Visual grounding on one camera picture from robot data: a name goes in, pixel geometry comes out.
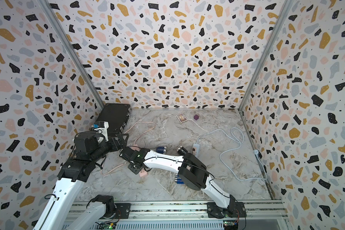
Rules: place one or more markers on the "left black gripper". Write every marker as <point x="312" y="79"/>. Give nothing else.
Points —
<point x="115" y="143"/>

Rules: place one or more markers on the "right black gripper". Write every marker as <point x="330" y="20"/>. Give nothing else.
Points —
<point x="132" y="169"/>

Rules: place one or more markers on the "blue shaver with white stripes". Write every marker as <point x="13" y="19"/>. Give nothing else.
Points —
<point x="161" y="149"/>

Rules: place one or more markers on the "pink power strip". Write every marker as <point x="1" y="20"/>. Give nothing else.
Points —
<point x="143" y="173"/>

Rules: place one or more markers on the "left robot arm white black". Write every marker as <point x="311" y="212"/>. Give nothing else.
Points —
<point x="71" y="179"/>

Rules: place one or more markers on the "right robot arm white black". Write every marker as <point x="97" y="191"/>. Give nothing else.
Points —
<point x="194" y="175"/>

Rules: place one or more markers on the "black briefcase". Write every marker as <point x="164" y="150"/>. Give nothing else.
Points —
<point x="117" y="116"/>

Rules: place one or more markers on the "pink charger far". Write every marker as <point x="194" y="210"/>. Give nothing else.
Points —
<point x="195" y="149"/>

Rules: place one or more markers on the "card box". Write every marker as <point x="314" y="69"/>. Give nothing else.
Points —
<point x="181" y="117"/>

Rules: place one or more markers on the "grey-blue power strip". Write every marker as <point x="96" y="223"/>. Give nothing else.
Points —
<point x="195" y="144"/>

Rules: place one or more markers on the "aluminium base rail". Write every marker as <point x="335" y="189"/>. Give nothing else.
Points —
<point x="177" y="215"/>

